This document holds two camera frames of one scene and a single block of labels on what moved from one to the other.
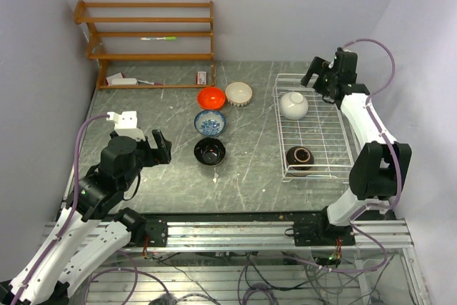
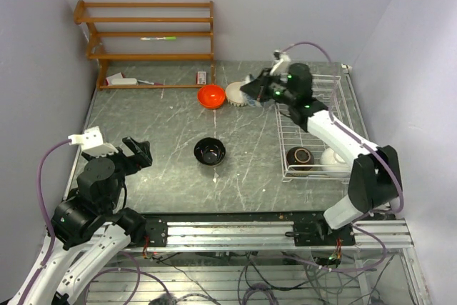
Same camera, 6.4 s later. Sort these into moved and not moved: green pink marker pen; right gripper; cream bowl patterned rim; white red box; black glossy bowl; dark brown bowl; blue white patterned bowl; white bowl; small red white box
Moved: blue white patterned bowl; right gripper; white bowl
Not moved: dark brown bowl; white red box; green pink marker pen; small red white box; black glossy bowl; cream bowl patterned rim
